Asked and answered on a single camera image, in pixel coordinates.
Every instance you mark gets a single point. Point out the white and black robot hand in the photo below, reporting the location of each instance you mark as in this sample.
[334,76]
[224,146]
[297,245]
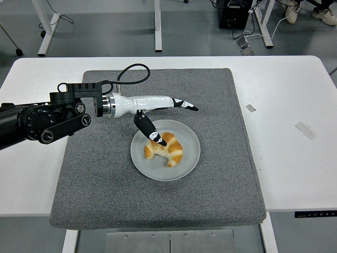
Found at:
[147,102]

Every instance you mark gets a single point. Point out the golden croissant bread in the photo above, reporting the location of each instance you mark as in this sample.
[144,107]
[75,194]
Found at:
[173,150]

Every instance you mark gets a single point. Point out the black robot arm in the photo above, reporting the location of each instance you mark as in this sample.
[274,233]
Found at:
[39,121]

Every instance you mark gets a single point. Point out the pale grey round plate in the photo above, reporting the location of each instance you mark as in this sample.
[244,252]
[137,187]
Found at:
[189,158]

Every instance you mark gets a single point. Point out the grey metal plate with screws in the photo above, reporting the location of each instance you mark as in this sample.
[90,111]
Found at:
[142,243]

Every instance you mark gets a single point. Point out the white desk leg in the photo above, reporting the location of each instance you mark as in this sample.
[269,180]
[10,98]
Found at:
[267,34]
[158,26]
[46,42]

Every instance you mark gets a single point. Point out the grey felt mat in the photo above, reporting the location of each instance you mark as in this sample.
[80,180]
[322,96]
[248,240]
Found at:
[158,205]

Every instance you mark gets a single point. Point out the small clear tape piece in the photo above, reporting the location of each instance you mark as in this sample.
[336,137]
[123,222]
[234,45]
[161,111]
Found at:
[250,108]

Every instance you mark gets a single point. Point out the grey foot pedal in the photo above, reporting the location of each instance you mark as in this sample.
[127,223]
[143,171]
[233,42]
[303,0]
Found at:
[242,43]
[248,51]

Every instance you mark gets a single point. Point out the black equipment box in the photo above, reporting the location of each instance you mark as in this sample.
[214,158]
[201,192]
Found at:
[234,15]

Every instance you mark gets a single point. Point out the grey stand leg with caster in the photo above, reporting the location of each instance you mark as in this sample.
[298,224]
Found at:
[18,51]

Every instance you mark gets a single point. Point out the white table leg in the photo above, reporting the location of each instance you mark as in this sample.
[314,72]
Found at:
[269,239]
[69,241]

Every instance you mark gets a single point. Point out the long clear tape piece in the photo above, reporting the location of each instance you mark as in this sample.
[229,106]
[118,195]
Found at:
[305,131]

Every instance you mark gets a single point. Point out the person's foot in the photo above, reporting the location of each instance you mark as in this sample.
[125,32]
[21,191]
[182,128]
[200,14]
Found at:
[292,13]
[325,15]

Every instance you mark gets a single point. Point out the black table control panel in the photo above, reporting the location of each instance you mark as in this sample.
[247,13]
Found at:
[316,214]

